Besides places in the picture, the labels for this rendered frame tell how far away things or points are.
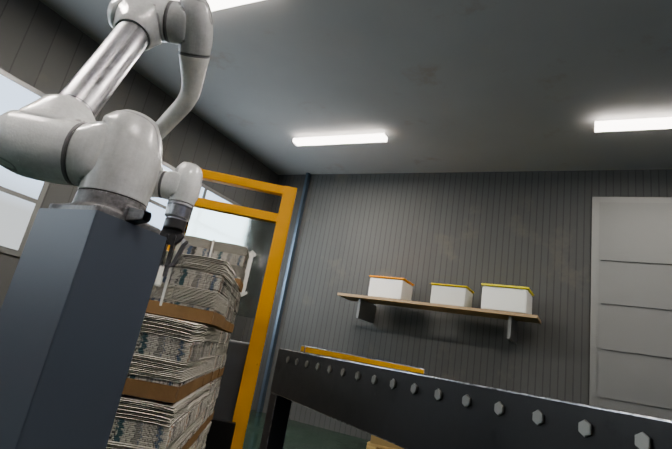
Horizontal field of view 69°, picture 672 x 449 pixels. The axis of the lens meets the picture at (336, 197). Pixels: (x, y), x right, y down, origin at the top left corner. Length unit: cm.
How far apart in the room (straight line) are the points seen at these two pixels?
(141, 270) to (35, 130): 40
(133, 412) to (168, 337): 21
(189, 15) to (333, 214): 545
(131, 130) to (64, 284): 37
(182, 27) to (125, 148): 60
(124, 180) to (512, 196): 542
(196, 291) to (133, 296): 66
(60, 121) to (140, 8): 54
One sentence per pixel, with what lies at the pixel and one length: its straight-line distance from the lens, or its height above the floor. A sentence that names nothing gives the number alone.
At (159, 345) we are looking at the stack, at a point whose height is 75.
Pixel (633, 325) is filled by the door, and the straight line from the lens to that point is 579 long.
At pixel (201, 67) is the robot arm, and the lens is 172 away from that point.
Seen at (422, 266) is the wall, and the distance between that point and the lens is 621.
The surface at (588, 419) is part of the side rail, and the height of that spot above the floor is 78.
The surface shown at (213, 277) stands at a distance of 183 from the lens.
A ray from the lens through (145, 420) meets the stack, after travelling 158.
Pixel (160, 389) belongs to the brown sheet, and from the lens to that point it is 156.
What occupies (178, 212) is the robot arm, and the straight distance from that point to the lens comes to 179.
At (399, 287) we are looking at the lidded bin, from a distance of 566.
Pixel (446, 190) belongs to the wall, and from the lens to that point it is 643.
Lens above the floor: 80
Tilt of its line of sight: 18 degrees up
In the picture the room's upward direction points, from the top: 11 degrees clockwise
